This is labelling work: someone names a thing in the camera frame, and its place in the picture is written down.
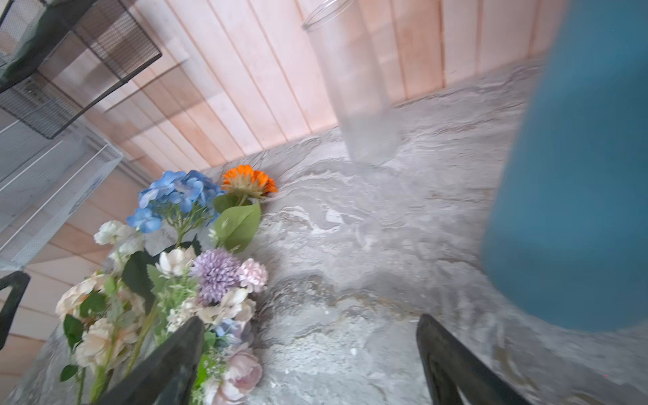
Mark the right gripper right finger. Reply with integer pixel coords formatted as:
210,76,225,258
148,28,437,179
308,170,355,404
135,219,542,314
416,314,529,405

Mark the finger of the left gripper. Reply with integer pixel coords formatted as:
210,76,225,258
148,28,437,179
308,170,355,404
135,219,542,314
0,271,30,349

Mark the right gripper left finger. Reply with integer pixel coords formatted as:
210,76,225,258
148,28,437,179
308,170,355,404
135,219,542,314
97,317,204,405

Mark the orange flower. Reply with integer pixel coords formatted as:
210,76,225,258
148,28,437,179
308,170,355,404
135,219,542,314
209,165,278,252

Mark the teal ceramic vase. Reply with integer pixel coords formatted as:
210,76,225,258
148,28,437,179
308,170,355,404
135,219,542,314
481,1,647,332

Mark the clear glass vase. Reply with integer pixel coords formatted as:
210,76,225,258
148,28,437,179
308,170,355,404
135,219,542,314
303,1,402,165

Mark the white poppy flower stem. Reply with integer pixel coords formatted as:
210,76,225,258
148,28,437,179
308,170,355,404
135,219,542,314
93,220,144,266

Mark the cream peach carnation bunch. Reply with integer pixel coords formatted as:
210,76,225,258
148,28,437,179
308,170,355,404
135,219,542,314
56,273,146,404

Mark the blue hydrangea flower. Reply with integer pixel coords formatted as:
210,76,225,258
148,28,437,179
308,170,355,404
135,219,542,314
127,170,225,248

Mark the black mesh basket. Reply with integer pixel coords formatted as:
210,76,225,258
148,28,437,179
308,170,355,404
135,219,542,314
1,1,162,140

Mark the white wire mesh shelf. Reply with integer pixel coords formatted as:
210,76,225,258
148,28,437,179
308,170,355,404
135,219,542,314
1,114,123,272

